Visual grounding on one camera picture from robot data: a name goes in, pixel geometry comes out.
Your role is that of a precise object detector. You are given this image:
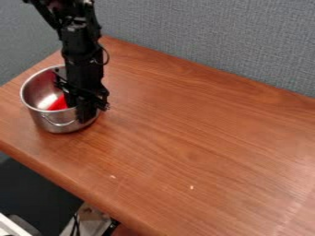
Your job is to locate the metal pot with handles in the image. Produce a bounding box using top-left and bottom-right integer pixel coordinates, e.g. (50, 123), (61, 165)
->
(21, 65), (101, 134)

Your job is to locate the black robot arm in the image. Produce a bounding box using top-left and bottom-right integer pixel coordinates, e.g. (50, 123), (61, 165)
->
(23, 0), (110, 124)

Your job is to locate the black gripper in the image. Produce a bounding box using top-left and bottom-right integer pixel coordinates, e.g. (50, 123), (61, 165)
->
(54, 45), (111, 125)

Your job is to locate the metal table leg frame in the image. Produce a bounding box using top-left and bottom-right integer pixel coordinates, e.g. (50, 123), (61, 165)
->
(59, 203), (111, 236)

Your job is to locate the white object bottom left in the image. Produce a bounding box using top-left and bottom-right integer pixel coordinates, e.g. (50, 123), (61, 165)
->
(0, 213), (33, 236)

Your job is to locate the red rectangular block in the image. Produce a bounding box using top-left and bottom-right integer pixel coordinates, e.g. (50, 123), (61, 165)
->
(47, 95), (69, 111)

